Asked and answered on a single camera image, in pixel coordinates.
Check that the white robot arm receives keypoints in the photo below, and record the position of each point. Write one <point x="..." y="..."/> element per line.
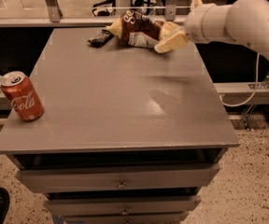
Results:
<point x="245" y="23"/>

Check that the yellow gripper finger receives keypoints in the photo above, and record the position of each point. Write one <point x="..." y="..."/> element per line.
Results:
<point x="196" y="3"/>
<point x="174" y="41"/>

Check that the brown sea salt chip bag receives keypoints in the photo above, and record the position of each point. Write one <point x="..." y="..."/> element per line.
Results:
<point x="138" y="30"/>

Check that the bottom grey drawer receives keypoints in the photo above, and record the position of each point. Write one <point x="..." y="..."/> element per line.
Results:
<point x="169" y="218"/>

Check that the grey drawer cabinet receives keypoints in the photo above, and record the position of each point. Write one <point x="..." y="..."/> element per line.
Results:
<point x="118" y="106"/>

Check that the black office chair base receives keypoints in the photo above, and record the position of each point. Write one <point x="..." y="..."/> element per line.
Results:
<point x="104" y="9"/>

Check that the top grey drawer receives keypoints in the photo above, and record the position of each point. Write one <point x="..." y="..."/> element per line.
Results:
<point x="118" y="178"/>

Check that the red cola can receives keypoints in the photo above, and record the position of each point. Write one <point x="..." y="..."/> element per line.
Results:
<point x="19" y="90"/>

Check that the black rxbar chocolate bar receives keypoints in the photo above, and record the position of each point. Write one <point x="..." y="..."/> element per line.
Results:
<point x="101" y="39"/>

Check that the grey drawer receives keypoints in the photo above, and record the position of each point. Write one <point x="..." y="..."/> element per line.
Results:
<point x="169" y="218"/>
<point x="121" y="206"/>
<point x="118" y="178"/>

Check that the middle grey drawer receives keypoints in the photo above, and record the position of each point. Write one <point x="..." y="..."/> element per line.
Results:
<point x="121" y="206"/>

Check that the metal frame rail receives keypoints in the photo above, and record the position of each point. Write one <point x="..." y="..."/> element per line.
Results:
<point x="62" y="23"/>

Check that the metal bracket on rail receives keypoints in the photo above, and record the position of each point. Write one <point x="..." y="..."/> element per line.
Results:
<point x="250" y="108"/>

